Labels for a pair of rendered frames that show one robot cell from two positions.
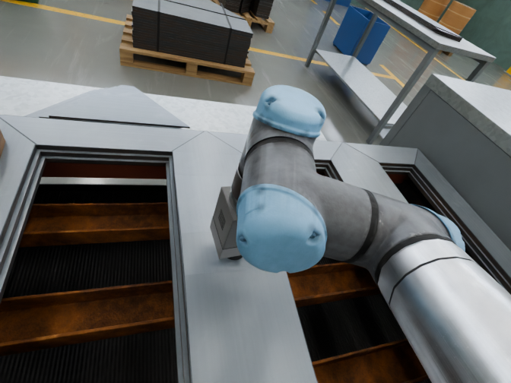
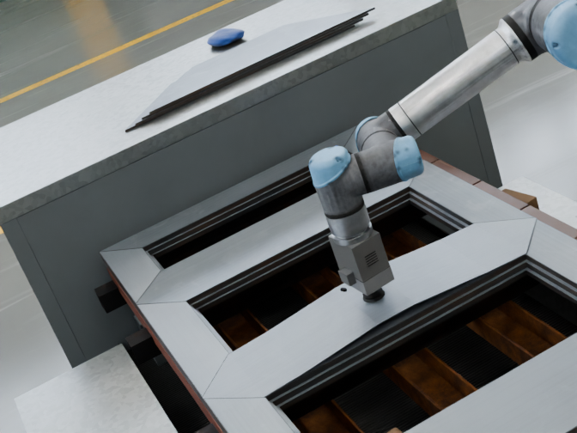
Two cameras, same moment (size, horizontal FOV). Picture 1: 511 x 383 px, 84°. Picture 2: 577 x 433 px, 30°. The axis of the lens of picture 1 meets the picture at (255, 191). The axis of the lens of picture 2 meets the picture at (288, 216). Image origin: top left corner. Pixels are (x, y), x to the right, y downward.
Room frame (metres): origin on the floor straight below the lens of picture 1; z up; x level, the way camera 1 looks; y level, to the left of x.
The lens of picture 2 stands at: (-0.06, 1.68, 1.93)
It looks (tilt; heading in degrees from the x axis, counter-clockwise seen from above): 26 degrees down; 285
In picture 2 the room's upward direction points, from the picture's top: 20 degrees counter-clockwise
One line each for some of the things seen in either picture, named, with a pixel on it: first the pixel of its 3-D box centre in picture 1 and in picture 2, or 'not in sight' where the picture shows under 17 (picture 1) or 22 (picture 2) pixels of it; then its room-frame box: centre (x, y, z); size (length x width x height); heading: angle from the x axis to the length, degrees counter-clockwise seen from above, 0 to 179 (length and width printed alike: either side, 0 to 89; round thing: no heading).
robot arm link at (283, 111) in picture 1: (279, 141); (337, 180); (0.28, 0.00, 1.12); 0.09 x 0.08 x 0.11; 12
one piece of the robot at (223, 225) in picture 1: (245, 213); (354, 257); (0.30, 0.00, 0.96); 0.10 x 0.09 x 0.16; 36
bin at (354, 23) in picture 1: (359, 36); not in sight; (5.10, -0.57, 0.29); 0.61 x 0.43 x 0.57; 29
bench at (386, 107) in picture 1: (379, 60); not in sight; (3.38, -0.68, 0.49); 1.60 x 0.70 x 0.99; 33
